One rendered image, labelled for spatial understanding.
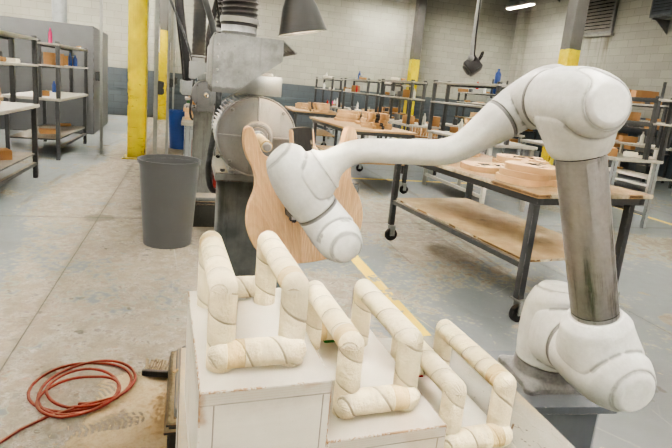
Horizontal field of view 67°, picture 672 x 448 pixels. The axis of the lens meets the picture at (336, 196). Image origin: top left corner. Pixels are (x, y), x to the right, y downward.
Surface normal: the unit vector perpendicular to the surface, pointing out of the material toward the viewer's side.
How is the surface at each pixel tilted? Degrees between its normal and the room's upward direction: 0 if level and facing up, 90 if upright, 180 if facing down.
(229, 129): 88
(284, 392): 90
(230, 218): 90
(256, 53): 90
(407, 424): 0
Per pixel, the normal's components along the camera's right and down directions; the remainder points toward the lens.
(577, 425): 0.14, 0.22
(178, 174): 0.56, 0.28
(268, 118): 0.33, 0.10
